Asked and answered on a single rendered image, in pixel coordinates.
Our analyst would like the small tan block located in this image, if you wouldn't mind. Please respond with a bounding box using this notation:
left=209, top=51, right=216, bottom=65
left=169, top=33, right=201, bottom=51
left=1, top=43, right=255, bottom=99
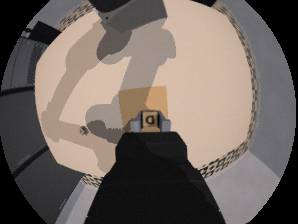
left=78, top=125, right=87, bottom=135
left=142, top=110, right=158, bottom=127

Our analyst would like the tan square mat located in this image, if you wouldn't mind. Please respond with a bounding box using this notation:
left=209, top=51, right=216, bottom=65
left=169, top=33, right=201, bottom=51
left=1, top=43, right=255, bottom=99
left=118, top=86, right=168, bottom=132

